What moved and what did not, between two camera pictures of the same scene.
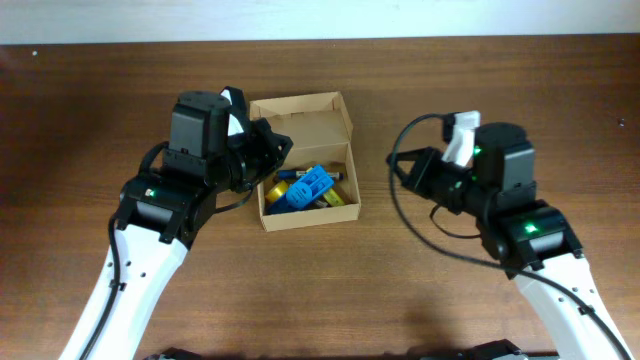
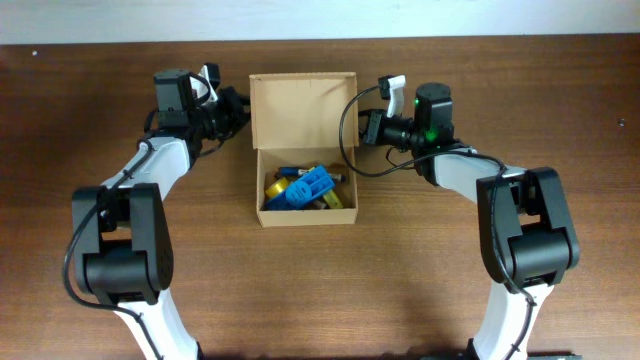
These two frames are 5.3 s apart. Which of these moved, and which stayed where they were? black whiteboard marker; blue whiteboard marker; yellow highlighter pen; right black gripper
Moved: right black gripper
Stayed: yellow highlighter pen; blue whiteboard marker; black whiteboard marker
